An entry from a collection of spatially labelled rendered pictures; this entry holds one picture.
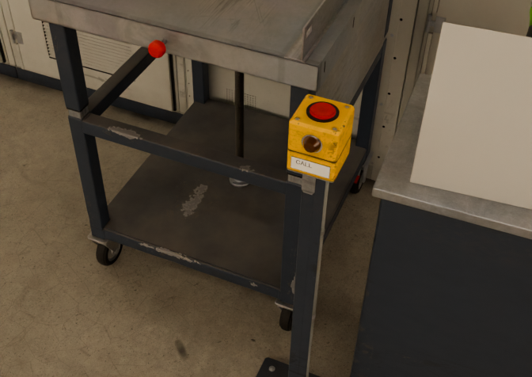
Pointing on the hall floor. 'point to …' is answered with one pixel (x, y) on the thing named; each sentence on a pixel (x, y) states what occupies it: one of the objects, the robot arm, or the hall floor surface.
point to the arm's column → (444, 299)
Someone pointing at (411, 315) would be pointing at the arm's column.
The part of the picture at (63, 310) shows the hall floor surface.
